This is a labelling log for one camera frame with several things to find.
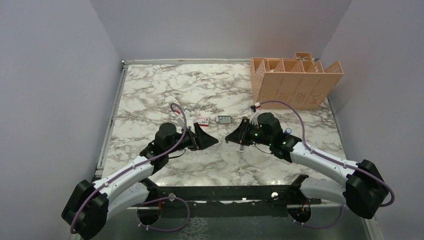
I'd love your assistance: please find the red white staple box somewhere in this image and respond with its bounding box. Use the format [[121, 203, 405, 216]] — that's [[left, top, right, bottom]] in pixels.
[[195, 117, 210, 127]]

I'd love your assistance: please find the aluminium table frame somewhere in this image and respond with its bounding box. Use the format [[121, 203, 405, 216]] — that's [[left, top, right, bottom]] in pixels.
[[69, 58, 382, 240]]

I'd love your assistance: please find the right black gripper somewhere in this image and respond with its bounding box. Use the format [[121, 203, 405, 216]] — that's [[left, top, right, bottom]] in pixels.
[[225, 118, 273, 147]]

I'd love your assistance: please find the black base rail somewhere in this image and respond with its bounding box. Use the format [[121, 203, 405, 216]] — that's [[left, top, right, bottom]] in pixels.
[[136, 185, 321, 219]]

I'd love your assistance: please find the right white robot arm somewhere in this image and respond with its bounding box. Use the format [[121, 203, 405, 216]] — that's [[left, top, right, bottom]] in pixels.
[[225, 112, 390, 219]]

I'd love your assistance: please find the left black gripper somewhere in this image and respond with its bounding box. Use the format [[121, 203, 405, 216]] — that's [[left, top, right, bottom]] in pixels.
[[166, 123, 219, 155]]

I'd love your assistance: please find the blue capped small object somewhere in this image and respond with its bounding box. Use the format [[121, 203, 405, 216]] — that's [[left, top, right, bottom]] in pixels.
[[284, 128, 292, 135]]

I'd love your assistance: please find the grey teal staple box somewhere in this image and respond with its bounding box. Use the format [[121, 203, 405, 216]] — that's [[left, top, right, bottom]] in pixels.
[[215, 115, 232, 124]]

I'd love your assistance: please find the orange desk organizer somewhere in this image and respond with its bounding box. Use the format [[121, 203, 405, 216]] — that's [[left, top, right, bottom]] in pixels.
[[250, 52, 344, 110]]

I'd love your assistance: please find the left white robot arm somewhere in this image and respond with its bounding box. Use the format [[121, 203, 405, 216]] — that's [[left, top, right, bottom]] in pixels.
[[61, 122, 219, 240]]

